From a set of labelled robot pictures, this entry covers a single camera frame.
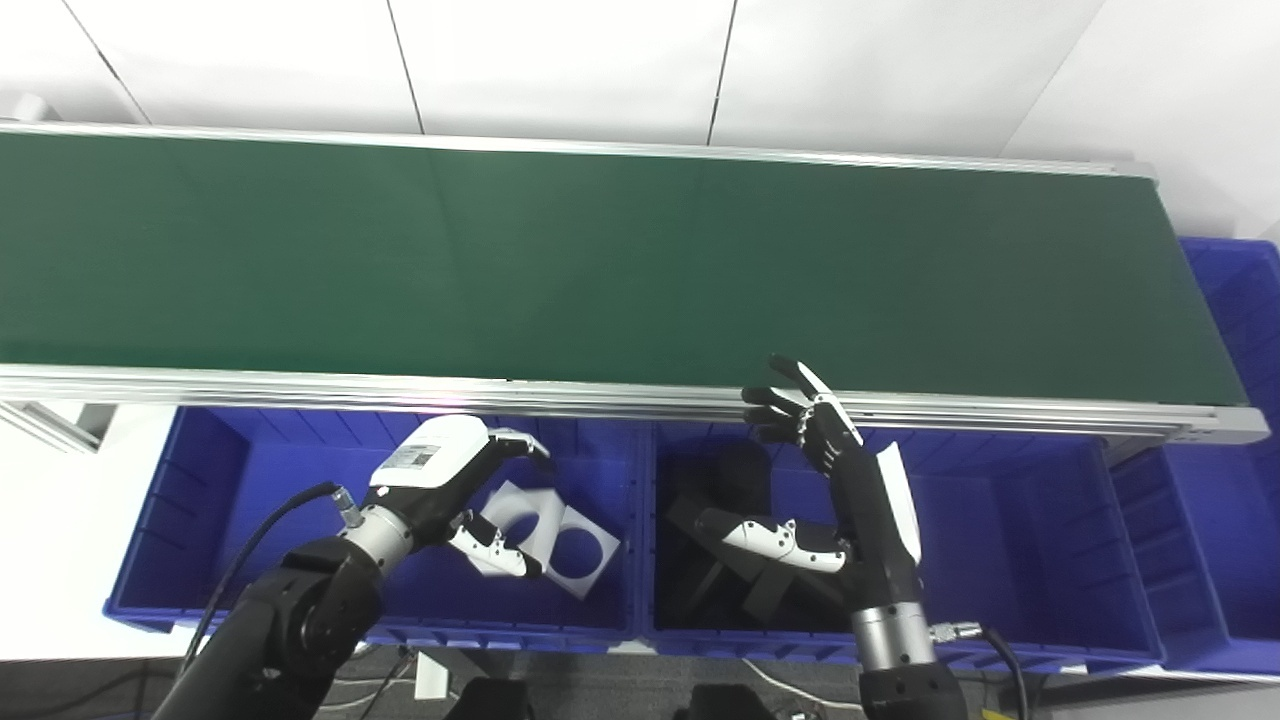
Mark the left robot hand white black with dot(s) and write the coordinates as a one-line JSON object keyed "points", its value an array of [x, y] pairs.
{"points": [[440, 460]]}

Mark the black plastic part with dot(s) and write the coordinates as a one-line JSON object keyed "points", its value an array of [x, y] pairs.
{"points": [[730, 590], [740, 475]]}

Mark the empty blue plastic bin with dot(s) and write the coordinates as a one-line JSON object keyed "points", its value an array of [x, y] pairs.
{"points": [[1230, 500]]}

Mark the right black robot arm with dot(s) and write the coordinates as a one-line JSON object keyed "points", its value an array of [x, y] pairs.
{"points": [[905, 670]]}

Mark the blue plastic bin white parts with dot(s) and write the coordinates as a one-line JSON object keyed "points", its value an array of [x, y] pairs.
{"points": [[230, 540]]}

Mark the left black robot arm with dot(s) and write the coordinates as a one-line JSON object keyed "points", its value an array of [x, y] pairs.
{"points": [[300, 620]]}

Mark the small white box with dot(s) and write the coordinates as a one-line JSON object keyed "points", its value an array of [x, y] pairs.
{"points": [[432, 677]]}

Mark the grey conveyor end housing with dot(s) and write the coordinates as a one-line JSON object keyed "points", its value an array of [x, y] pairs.
{"points": [[22, 108]]}

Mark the blue plastic bin black parts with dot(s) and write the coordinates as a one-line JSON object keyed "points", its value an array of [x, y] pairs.
{"points": [[1010, 560]]}

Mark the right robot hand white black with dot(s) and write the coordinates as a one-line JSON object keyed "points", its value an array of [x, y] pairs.
{"points": [[880, 530]]}

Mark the aluminium conveyor support bracket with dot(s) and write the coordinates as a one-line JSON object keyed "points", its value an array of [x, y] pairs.
{"points": [[50, 425]]}

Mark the green conveyor belt aluminium frame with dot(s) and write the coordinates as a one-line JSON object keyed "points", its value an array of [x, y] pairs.
{"points": [[600, 270]]}

